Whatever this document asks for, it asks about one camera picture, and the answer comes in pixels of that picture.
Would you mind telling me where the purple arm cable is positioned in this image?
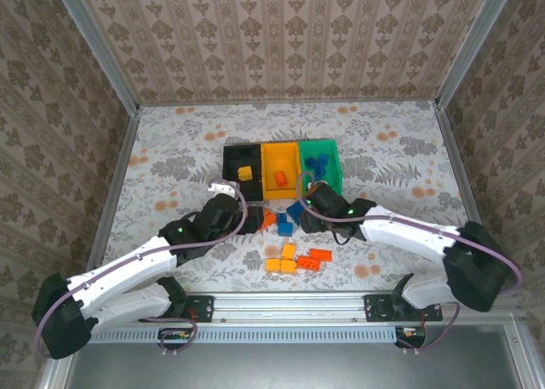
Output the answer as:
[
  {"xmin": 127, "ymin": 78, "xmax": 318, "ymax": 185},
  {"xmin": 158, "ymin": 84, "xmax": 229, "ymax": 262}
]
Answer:
[
  {"xmin": 34, "ymin": 178, "xmax": 249, "ymax": 359},
  {"xmin": 296, "ymin": 171, "xmax": 524, "ymax": 356}
]

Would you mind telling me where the black plastic bin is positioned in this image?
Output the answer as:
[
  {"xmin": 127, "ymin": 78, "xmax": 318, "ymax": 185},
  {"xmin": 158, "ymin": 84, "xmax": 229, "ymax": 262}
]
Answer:
[{"xmin": 222, "ymin": 143, "xmax": 265, "ymax": 203}]

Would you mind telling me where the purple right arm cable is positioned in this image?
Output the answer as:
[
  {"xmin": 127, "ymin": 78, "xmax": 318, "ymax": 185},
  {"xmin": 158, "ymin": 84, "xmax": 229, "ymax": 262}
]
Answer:
[{"xmin": 296, "ymin": 171, "xmax": 524, "ymax": 356}]

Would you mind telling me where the aluminium frame post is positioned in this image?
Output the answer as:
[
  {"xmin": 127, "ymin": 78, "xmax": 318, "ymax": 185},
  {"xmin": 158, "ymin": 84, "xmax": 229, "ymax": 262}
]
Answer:
[
  {"xmin": 434, "ymin": 0, "xmax": 520, "ymax": 112},
  {"xmin": 49, "ymin": 0, "xmax": 141, "ymax": 113}
]

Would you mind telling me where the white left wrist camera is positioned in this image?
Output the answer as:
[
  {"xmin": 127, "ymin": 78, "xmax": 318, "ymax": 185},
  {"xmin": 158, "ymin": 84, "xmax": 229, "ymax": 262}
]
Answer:
[{"xmin": 207, "ymin": 181, "xmax": 239, "ymax": 197}]

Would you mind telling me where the grey metal sheet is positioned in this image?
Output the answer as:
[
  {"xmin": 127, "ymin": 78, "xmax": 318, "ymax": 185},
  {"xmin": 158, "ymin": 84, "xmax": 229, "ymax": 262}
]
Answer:
[{"xmin": 40, "ymin": 324, "xmax": 545, "ymax": 389}]

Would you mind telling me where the yellow plastic bin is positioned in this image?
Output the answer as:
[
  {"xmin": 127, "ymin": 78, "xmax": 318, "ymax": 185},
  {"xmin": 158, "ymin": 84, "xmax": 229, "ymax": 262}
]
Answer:
[{"xmin": 259, "ymin": 140, "xmax": 304, "ymax": 201}]

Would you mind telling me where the aluminium table side rail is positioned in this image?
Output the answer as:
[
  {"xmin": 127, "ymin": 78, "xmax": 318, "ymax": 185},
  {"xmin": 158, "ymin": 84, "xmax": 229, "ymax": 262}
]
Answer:
[
  {"xmin": 84, "ymin": 106, "xmax": 141, "ymax": 271},
  {"xmin": 433, "ymin": 101, "xmax": 506, "ymax": 290}
]

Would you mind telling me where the aluminium table end rail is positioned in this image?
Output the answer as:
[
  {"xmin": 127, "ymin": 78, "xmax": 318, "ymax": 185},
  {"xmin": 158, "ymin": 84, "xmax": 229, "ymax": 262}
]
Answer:
[{"xmin": 138, "ymin": 98, "xmax": 439, "ymax": 107}]

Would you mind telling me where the floral patterned table cover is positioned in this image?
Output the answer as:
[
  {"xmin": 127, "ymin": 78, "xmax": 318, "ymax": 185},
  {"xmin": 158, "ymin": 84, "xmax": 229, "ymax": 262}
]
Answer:
[{"xmin": 95, "ymin": 100, "xmax": 491, "ymax": 292}]

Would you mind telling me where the aluminium mounting rail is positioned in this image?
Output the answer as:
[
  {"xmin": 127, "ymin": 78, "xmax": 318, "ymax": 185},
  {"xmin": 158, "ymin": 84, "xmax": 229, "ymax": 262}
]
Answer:
[{"xmin": 63, "ymin": 290, "xmax": 527, "ymax": 326}]

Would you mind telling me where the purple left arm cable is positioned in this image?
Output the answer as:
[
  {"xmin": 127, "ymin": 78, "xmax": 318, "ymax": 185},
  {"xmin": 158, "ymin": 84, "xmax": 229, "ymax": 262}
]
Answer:
[{"xmin": 34, "ymin": 178, "xmax": 249, "ymax": 359}]

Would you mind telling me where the grey slotted cable duct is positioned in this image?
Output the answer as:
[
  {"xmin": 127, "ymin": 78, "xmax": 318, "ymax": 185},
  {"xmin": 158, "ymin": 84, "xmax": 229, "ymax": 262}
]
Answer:
[{"xmin": 89, "ymin": 325, "xmax": 399, "ymax": 344}]

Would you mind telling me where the green plastic bin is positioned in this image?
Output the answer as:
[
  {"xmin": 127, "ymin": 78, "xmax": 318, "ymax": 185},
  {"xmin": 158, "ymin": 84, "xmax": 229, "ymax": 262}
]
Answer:
[{"xmin": 297, "ymin": 138, "xmax": 344, "ymax": 197}]

